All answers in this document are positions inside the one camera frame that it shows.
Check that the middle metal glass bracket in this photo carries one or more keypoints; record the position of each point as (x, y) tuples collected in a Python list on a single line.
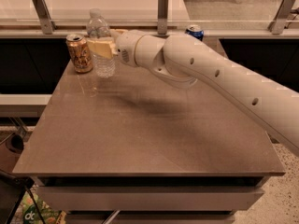
[(162, 17)]

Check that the right metal glass bracket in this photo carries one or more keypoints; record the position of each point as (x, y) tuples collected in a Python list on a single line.
[(277, 25)]

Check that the black chair frame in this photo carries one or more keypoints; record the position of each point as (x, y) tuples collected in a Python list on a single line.
[(12, 189)]

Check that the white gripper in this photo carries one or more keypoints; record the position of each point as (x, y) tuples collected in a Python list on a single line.
[(125, 48)]

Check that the left metal glass bracket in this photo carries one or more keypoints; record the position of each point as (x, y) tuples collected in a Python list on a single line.
[(47, 26)]

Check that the glass railing panel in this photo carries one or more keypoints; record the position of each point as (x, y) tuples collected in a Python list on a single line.
[(179, 10)]

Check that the clear plastic water bottle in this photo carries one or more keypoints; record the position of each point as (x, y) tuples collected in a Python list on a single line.
[(96, 28)]

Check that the green snack bag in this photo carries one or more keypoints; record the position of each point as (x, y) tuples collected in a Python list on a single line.
[(36, 211)]

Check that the orange soda can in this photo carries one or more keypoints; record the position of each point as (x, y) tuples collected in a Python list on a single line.
[(79, 53)]

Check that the blue soda can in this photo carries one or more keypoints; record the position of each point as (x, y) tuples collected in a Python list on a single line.
[(195, 31)]

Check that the metal glass bracket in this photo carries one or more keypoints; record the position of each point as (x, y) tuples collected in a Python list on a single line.
[(277, 25), (47, 26), (162, 17)]

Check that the grey table drawer front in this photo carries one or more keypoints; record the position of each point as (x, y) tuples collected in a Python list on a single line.
[(150, 198)]

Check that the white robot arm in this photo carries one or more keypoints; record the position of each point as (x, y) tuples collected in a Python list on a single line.
[(180, 60)]

